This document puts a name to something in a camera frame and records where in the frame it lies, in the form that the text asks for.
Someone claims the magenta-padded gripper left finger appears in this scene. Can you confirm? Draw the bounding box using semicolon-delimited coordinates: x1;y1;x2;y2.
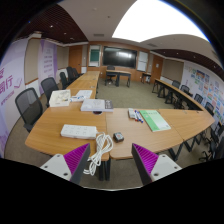
39;143;92;186

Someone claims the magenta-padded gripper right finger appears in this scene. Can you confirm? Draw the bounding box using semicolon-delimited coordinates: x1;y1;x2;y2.
131;143;183;186

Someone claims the small dark charger block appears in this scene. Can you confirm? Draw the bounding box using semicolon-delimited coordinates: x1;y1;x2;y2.
112;131;125;143

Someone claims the white power strip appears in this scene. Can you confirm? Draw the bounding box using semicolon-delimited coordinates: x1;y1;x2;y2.
60;123;99;140

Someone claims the green booklet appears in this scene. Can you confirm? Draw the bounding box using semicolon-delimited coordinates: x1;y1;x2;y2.
139;109;172;133

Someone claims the white whiteboard eraser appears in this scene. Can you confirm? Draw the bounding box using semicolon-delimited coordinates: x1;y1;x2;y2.
127;107;138;120

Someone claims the white open cardboard box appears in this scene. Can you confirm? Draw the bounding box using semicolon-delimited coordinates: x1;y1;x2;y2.
48;89;72;108

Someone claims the thick white book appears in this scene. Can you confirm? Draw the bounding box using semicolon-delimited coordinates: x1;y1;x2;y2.
80;98;114;113

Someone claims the black mesh office chair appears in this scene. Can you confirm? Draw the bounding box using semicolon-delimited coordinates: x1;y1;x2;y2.
14;87;44;134
40;77;60;108

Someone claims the white paper booklet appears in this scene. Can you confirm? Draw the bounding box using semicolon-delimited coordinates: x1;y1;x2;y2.
69;89;94;102

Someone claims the long wooden side table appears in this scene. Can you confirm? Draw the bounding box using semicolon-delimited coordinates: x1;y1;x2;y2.
151;78;204;111

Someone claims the group of black chairs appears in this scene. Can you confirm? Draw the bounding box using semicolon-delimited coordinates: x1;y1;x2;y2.
171;79;224;163

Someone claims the row of black chairs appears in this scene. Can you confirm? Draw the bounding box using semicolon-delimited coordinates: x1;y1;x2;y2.
59;66;84;90

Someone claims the small dark side table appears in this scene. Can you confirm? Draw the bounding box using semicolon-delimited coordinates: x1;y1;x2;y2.
140;71;152;84

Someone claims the wooden door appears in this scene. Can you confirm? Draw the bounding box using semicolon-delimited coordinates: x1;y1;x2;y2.
150;54;164;84
68;45;83;74

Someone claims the wooden desk with black legs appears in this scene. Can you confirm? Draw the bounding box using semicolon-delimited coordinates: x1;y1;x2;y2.
105;69;132;88

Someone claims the black desk chair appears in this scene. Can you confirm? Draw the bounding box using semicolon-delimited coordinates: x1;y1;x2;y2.
105;65;116;84

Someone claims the large bright ceiling light panel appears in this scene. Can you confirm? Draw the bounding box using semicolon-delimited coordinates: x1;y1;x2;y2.
111;0;210;43

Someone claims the white coiled power cable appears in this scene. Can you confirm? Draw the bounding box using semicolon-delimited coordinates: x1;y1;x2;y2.
83;132;114;177

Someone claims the colourful wall poster display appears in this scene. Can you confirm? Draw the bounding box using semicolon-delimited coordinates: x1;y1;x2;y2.
182;66;224;126

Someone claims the narrow purple wall banner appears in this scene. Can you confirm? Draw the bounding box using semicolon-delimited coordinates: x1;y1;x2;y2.
37;39;58;96

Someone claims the white wall whiteboard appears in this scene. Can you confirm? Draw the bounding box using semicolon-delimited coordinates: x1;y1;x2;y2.
137;50;149;72

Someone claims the green framed wall board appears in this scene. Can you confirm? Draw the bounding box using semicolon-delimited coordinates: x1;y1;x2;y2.
88;44;101;68

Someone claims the large black wall screen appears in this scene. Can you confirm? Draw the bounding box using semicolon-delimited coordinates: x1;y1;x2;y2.
102;46;138;69

